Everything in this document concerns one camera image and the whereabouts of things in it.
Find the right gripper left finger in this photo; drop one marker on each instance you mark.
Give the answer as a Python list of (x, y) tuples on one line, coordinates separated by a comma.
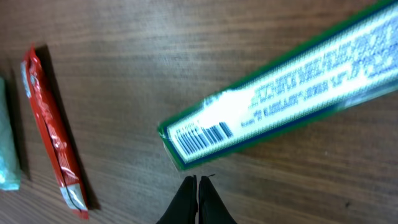
[(184, 206)]

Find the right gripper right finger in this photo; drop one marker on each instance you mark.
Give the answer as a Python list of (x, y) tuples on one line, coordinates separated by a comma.
[(211, 207)]

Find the red snack bar wrapper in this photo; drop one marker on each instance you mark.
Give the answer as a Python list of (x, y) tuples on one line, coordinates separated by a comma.
[(53, 133)]

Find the teal snack packet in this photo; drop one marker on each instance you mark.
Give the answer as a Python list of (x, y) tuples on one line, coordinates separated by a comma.
[(10, 168)]

